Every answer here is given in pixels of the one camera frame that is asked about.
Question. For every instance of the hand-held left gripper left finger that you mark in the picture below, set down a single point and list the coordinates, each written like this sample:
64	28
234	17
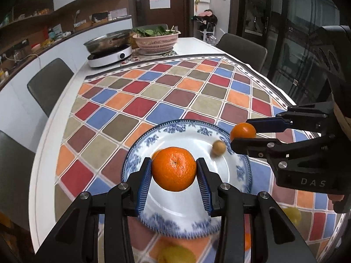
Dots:
144	186

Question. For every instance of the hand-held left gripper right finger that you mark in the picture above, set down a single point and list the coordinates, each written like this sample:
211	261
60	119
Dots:
204	189

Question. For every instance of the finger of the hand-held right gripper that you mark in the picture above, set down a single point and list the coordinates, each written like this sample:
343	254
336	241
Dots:
268	124
246	145

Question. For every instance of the small orange mandarin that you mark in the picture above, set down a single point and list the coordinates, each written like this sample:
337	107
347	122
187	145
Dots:
155	154
248	241
242	133

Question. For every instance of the brown longan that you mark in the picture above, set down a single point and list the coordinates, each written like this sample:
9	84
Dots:
218	148

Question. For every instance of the blue and white porcelain plate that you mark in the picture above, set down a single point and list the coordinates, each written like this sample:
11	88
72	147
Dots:
175	205

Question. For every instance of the large orange mandarin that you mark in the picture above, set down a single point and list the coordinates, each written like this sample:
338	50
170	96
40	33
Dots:
174	169

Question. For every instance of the yellow-green apple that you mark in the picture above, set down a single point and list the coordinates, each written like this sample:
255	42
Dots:
292	216
177	254

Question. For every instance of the person's right hand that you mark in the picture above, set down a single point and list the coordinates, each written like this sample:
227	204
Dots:
342	117

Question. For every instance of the colourful checked tablecloth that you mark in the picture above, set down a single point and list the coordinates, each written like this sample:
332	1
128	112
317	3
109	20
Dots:
153	106

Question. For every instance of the glass sliding door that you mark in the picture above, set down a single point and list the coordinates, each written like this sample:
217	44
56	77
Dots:
288	33

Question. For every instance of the black child high chair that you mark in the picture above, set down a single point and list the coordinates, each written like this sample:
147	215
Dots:
207	26

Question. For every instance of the pink plush toy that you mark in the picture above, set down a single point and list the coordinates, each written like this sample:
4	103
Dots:
206	13

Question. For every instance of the patterned table mat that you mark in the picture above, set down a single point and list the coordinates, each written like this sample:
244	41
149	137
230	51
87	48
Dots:
131	59

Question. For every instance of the white induction cooker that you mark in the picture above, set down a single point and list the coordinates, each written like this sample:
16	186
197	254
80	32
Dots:
109	57

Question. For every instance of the pink plastic colander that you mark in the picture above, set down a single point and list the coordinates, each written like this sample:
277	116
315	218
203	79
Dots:
156	43

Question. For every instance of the dark brown door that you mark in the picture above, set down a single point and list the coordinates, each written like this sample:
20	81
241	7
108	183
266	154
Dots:
181	11

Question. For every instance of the stainless steel pot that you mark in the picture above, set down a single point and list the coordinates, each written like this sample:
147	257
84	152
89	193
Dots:
107	42

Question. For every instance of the green leafy vegetables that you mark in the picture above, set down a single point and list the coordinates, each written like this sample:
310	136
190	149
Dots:
149	32

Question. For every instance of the white base cabinet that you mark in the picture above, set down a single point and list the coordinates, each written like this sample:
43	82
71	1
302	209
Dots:
74	46

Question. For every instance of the black bag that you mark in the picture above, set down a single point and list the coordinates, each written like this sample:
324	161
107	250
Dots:
99	17

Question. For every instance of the black door lock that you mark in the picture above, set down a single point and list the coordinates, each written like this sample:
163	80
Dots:
139	7

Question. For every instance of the teal box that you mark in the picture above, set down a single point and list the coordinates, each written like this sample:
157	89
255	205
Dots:
55	30

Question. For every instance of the white desk lamp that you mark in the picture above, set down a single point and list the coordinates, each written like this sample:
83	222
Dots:
76	15

